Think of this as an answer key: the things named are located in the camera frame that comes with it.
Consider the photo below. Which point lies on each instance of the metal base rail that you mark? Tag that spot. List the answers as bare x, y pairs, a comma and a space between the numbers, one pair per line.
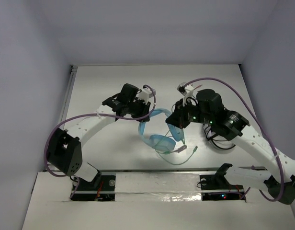
129, 187

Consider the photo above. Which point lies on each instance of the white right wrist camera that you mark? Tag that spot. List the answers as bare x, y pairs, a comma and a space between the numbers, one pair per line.
186, 91

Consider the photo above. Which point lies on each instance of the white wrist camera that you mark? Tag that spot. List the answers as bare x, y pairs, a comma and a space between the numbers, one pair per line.
145, 94
186, 91

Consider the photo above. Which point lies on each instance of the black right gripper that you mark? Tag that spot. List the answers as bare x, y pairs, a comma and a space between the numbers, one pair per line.
178, 119

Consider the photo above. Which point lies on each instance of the light blue headphones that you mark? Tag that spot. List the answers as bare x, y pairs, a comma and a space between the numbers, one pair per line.
173, 141

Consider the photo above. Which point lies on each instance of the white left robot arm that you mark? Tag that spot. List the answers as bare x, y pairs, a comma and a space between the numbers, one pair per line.
63, 148

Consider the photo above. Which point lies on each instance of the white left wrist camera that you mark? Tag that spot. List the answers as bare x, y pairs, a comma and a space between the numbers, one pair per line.
145, 94

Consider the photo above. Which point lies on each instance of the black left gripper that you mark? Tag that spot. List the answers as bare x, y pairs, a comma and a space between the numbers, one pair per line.
141, 111

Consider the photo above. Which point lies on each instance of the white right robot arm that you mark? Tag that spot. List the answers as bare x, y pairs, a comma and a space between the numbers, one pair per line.
279, 178

